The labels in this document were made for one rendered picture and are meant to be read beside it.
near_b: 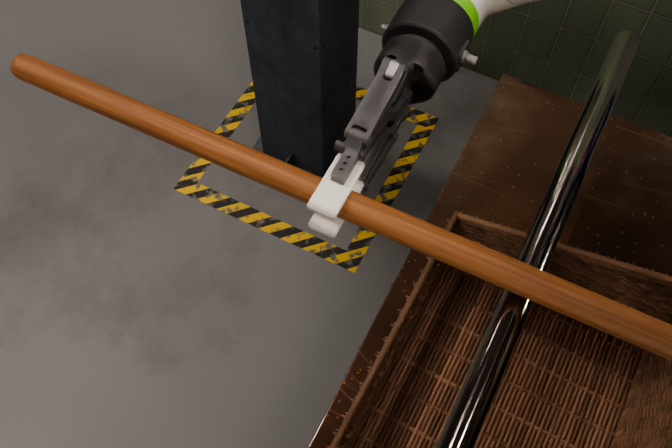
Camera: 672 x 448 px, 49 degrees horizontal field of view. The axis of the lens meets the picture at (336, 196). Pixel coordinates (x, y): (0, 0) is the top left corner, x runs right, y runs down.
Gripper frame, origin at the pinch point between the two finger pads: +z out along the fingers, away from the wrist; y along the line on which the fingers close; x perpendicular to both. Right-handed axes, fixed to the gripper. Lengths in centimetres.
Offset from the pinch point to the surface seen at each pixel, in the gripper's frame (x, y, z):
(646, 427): -48, 54, -13
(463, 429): -19.9, 1.8, 15.1
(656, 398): -48, 53, -18
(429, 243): -10.5, -1.2, 1.4
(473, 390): -19.4, 1.9, 11.6
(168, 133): 18.7, -0.9, 1.5
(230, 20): 95, 119, -110
